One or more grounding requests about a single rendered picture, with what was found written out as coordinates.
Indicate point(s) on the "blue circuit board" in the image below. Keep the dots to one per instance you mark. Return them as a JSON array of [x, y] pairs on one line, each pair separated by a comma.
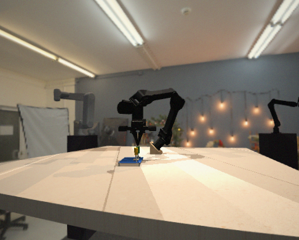
[[137, 158]]

